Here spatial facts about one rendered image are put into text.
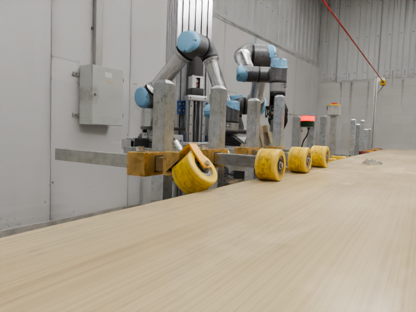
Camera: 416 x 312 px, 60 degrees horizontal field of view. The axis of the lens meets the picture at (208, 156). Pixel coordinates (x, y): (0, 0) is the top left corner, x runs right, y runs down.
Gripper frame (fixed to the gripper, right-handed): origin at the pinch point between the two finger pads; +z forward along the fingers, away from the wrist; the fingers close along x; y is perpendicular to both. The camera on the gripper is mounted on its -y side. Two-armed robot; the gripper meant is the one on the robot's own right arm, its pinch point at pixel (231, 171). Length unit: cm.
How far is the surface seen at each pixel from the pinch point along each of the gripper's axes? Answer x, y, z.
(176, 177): 104, -41, -12
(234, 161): 76, -40, -13
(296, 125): -2.4, -30.5, -24.6
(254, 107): 48, -31, -29
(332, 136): -78, -30, -20
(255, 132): 48, -32, -21
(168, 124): 96, -32, -22
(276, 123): 22.6, -30.2, -24.6
